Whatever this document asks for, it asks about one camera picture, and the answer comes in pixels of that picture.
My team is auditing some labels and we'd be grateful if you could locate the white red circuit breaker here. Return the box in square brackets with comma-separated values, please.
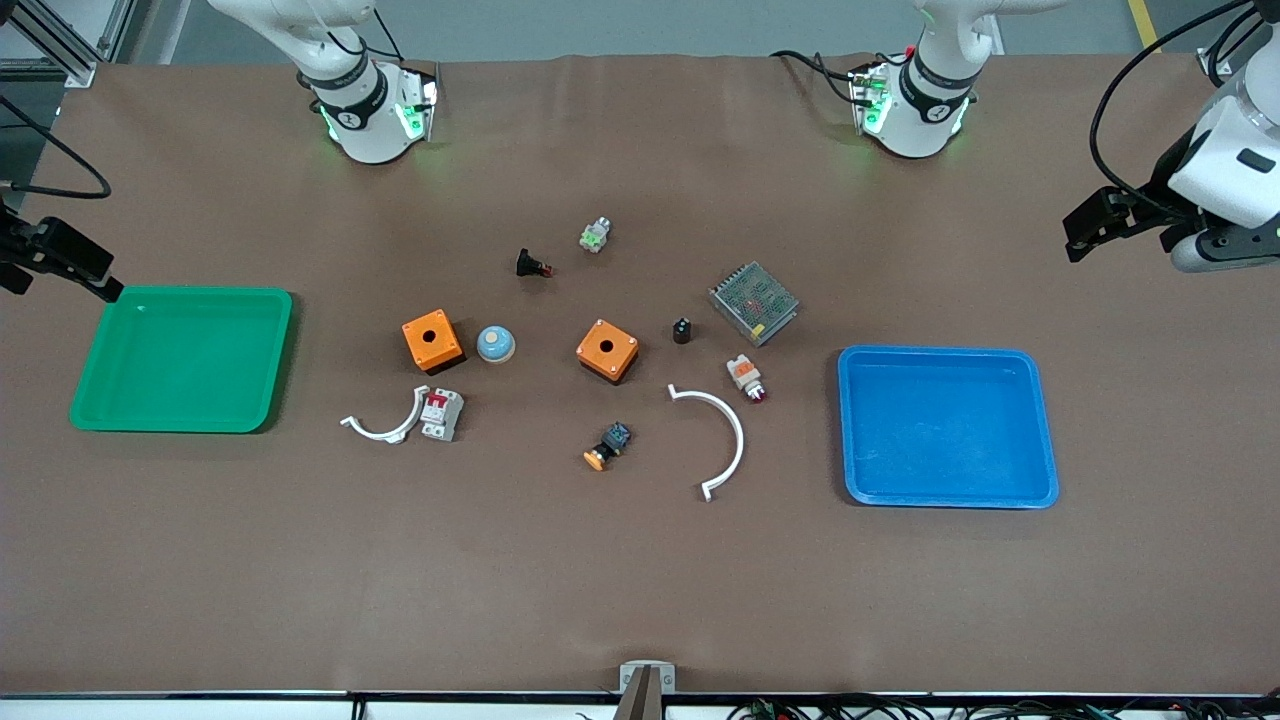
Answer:
[419, 387, 466, 443]

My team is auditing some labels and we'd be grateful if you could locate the green plastic tray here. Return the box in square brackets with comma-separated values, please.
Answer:
[69, 286, 294, 434]

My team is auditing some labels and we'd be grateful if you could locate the blue plastic tray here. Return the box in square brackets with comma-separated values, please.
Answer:
[837, 345, 1060, 510]

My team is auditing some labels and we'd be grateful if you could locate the small white curved clip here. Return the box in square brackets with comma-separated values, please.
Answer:
[340, 384, 431, 445]

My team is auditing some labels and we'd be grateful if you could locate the orange box with hole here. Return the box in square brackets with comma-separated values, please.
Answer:
[402, 308, 466, 376]
[576, 318, 640, 385]

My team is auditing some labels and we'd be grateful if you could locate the metal mesh power supply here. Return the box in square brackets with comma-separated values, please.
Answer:
[709, 261, 800, 347]

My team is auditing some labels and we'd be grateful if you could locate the orange white indicator lamp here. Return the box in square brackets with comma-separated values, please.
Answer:
[726, 353, 769, 404]

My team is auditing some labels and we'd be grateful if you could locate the large white curved clip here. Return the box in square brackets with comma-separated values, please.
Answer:
[668, 383, 746, 503]

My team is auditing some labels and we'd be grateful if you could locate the brown table mat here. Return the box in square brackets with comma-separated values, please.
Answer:
[0, 52, 1280, 697]

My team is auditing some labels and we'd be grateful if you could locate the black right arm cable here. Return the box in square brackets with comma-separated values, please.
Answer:
[0, 93, 113, 201]

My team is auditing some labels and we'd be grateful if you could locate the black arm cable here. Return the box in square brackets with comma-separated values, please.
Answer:
[1089, 0, 1256, 216]
[0, 93, 113, 201]

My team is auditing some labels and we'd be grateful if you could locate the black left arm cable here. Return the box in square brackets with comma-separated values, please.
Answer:
[1089, 0, 1256, 216]

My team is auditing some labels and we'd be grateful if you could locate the black base cable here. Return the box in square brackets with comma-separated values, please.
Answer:
[769, 48, 916, 106]

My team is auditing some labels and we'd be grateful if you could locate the orange capped black switch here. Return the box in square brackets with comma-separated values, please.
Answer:
[583, 421, 633, 472]

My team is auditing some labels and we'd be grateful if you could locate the grey metal bracket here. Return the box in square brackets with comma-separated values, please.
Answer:
[612, 660, 677, 720]

